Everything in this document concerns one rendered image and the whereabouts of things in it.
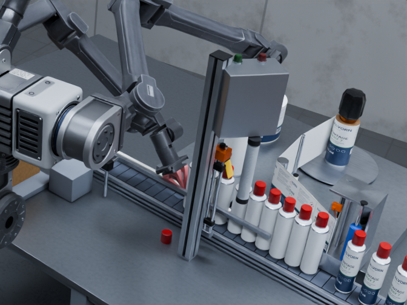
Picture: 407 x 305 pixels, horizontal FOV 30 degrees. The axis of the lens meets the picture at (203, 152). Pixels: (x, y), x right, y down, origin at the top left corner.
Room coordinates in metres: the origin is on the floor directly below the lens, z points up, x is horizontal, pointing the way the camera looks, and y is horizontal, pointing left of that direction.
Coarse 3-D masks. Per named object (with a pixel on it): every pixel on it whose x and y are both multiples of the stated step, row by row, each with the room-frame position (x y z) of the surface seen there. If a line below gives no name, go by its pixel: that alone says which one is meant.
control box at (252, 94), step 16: (240, 64) 1.79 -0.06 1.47; (256, 64) 1.81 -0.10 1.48; (272, 64) 1.83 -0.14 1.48; (224, 80) 1.74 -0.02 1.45; (240, 80) 1.73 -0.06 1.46; (256, 80) 1.75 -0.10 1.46; (272, 80) 1.77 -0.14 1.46; (224, 96) 1.73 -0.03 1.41; (240, 96) 1.73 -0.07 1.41; (256, 96) 1.75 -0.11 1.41; (272, 96) 1.77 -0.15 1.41; (224, 112) 1.72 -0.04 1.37; (240, 112) 1.74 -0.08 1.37; (256, 112) 1.76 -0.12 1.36; (272, 112) 1.78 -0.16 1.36; (224, 128) 1.72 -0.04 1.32; (240, 128) 1.74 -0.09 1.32; (256, 128) 1.76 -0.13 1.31; (272, 128) 1.78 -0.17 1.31
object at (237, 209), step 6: (234, 192) 1.87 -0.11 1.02; (234, 198) 1.86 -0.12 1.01; (234, 204) 1.86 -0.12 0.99; (246, 204) 1.85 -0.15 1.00; (234, 210) 1.85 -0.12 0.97; (240, 210) 1.85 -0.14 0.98; (240, 216) 1.85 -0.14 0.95; (228, 222) 1.87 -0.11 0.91; (234, 222) 1.85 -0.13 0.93; (228, 228) 1.86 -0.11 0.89; (234, 228) 1.85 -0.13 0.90; (240, 228) 1.85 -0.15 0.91; (234, 234) 1.85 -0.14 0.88
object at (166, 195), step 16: (128, 176) 2.07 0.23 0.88; (144, 176) 2.08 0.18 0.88; (144, 192) 1.99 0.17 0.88; (160, 192) 2.00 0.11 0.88; (176, 192) 2.02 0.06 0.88; (176, 208) 1.93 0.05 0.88; (240, 240) 1.83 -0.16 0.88; (320, 272) 1.74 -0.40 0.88; (352, 288) 1.69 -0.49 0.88; (352, 304) 1.63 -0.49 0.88
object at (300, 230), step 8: (304, 208) 1.76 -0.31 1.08; (312, 208) 1.77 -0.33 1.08; (296, 216) 1.77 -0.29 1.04; (304, 216) 1.75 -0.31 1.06; (296, 224) 1.75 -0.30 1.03; (304, 224) 1.74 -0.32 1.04; (296, 232) 1.75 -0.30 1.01; (304, 232) 1.74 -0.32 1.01; (296, 240) 1.74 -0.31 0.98; (304, 240) 1.74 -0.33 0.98; (288, 248) 1.76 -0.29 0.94; (296, 248) 1.74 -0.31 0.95; (304, 248) 1.75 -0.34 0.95; (288, 256) 1.75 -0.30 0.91; (296, 256) 1.74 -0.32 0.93; (288, 264) 1.74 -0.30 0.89; (296, 264) 1.74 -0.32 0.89
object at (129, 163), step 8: (120, 160) 2.04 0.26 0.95; (128, 160) 2.04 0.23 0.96; (136, 168) 2.01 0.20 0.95; (144, 168) 2.01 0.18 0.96; (152, 176) 1.98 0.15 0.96; (168, 184) 1.95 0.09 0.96; (184, 192) 1.92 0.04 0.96; (216, 208) 1.86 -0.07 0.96; (232, 216) 1.83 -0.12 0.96; (240, 224) 1.82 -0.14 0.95; (248, 224) 1.81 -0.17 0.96; (256, 232) 1.79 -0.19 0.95; (264, 232) 1.78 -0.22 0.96
